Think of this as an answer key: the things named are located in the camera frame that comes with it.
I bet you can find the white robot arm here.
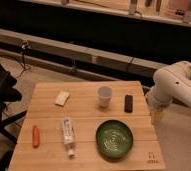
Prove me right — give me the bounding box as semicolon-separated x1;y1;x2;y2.
145;61;191;124

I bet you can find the green ceramic bowl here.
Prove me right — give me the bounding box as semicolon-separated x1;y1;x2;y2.
95;120;134;160

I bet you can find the black rectangular remote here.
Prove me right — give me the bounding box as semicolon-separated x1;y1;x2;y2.
124;95;133;113

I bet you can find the translucent plastic cup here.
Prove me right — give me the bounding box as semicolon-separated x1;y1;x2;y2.
97;86;112;107

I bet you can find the clear plastic bottle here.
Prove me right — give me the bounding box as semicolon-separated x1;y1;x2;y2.
61;117;75;158

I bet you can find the white sponge block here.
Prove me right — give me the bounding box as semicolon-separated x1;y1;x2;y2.
54;91;70;106

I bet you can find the black cable on floor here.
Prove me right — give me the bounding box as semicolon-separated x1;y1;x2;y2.
14;39;32;80

